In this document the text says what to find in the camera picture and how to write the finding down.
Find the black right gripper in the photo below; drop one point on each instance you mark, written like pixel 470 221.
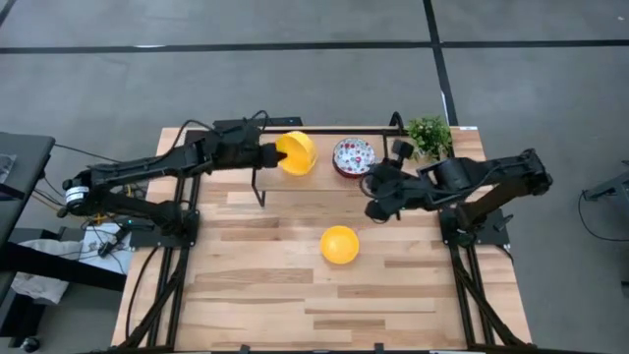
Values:
pixel 408 189

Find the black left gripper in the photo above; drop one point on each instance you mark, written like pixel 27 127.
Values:
pixel 236 147

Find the yellow plastic bowl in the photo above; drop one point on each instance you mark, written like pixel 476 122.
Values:
pixel 295 155
pixel 339 244

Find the red floral ceramic bowl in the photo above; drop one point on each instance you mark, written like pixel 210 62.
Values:
pixel 354 155

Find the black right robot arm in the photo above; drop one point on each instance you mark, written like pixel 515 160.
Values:
pixel 491 172

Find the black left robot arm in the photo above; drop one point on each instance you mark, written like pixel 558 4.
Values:
pixel 147 164

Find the black bar with indicator light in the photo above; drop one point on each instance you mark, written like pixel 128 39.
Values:
pixel 290 121

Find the wooden shelf with black legs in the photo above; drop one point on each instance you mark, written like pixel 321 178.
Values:
pixel 319 182

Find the green plant in white pot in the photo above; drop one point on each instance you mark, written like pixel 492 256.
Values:
pixel 430 135

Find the white plastic sheet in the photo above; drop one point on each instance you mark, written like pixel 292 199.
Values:
pixel 105 246

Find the black floor stand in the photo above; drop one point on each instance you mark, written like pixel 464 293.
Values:
pixel 614 187

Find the black side table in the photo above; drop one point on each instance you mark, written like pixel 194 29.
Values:
pixel 24 157

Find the white crumpled bag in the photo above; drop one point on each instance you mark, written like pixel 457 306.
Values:
pixel 41 289

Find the black caster wheel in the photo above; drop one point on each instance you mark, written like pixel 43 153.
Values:
pixel 30 344

